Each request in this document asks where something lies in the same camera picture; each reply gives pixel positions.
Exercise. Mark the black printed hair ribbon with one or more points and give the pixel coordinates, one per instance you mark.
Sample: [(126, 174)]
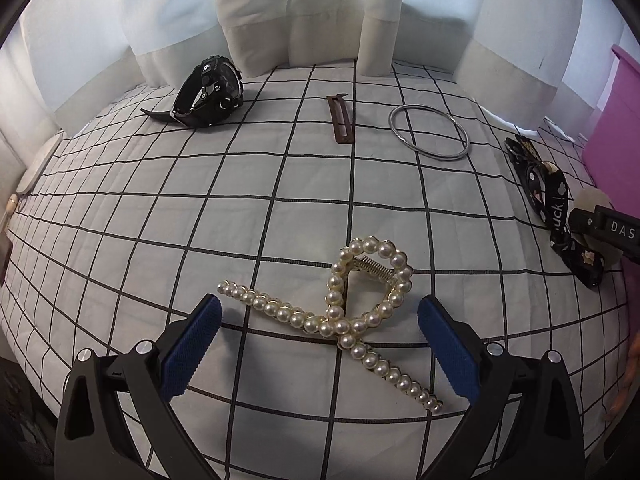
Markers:
[(557, 205)]

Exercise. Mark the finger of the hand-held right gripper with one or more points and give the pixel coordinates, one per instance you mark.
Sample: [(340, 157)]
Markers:
[(615, 227)]

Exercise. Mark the cream sloth face hair clip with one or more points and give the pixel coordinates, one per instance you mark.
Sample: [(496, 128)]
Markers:
[(592, 199)]

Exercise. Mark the brown hair clip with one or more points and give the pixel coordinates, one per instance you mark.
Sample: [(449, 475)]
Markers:
[(345, 135)]

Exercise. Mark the pink plastic bin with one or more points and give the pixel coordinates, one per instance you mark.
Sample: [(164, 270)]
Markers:
[(620, 135)]

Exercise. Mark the silver bangle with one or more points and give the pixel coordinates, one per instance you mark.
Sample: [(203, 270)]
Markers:
[(390, 124)]

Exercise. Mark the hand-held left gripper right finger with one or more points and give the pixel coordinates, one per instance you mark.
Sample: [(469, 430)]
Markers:
[(450, 345)]

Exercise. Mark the person's right forearm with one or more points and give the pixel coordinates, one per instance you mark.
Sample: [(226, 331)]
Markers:
[(631, 380)]

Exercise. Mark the white black checked bed sheet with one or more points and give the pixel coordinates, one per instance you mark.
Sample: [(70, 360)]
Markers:
[(200, 200)]

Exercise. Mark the white round object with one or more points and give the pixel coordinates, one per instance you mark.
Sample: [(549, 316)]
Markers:
[(40, 165)]

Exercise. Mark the pearl hair claw clip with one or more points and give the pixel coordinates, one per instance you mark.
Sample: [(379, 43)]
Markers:
[(340, 327)]

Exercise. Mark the white curtain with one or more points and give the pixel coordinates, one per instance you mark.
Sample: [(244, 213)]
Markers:
[(320, 10)]

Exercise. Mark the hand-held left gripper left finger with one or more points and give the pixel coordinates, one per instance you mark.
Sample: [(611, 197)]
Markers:
[(192, 345)]

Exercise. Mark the black wrist watch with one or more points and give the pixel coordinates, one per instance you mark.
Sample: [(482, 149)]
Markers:
[(210, 95)]

